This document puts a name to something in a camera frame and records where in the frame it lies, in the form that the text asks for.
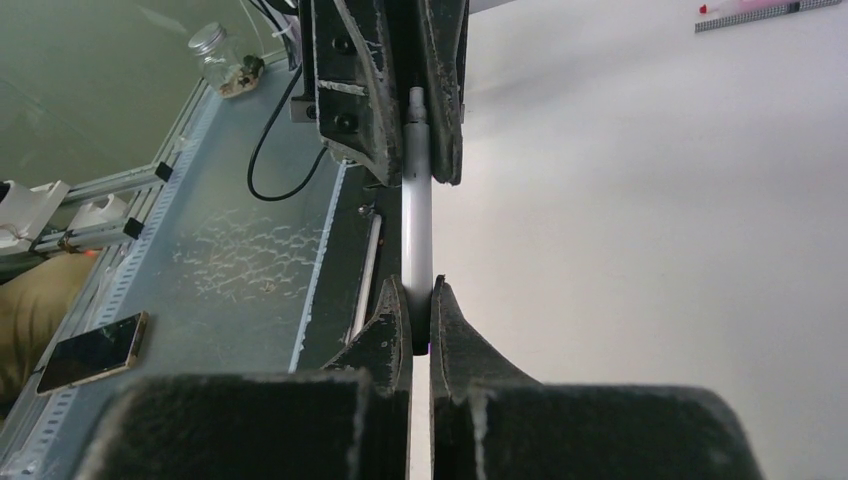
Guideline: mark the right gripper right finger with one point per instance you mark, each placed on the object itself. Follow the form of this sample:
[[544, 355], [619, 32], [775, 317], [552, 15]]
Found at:
[[491, 420]]

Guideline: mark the smartphone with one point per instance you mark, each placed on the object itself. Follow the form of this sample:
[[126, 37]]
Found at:
[[94, 355]]

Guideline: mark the aluminium frame rails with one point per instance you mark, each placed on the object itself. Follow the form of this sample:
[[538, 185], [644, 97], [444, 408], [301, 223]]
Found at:
[[117, 216]]

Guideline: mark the white pen red end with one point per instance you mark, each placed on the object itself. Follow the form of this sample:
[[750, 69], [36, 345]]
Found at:
[[713, 8]]

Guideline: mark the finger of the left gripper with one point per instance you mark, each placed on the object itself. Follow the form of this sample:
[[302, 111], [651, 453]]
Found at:
[[443, 31], [355, 86]]

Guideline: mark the glass jar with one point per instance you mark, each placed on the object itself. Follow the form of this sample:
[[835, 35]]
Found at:
[[225, 63]]

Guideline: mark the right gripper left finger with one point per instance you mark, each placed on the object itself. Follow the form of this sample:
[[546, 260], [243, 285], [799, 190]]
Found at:
[[348, 419]]

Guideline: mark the thin white black-tip pen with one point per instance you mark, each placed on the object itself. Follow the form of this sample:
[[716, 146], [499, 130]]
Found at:
[[417, 248]]

